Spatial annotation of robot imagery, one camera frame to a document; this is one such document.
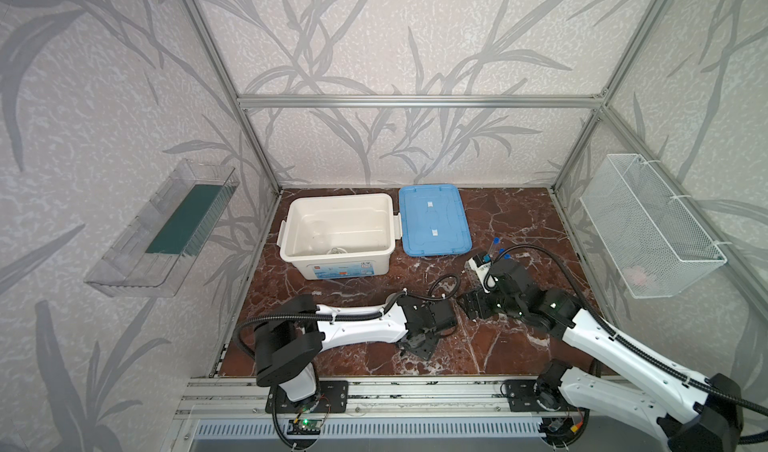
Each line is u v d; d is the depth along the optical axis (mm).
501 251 679
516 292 569
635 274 728
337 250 921
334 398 737
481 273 687
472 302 679
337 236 1029
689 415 394
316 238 1025
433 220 1107
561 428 739
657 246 630
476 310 668
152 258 637
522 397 730
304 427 716
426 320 626
